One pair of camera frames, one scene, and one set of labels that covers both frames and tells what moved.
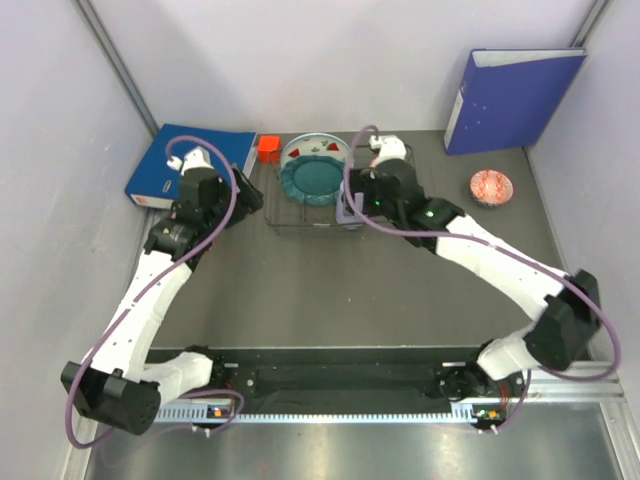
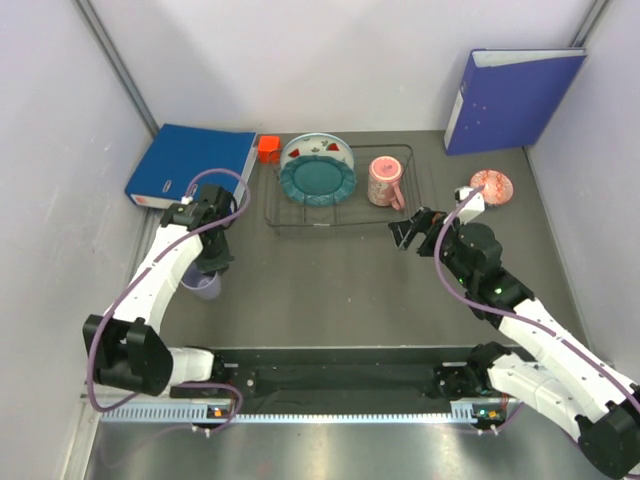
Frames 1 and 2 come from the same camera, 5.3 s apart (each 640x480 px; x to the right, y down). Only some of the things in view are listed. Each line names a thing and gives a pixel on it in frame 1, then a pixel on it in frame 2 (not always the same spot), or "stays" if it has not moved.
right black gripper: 361,180 to 425,221
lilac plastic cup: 345,213 to 204,285
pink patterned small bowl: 490,187 stays
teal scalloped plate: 312,180 stays
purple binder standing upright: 508,97 stays
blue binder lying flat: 155,182 stays
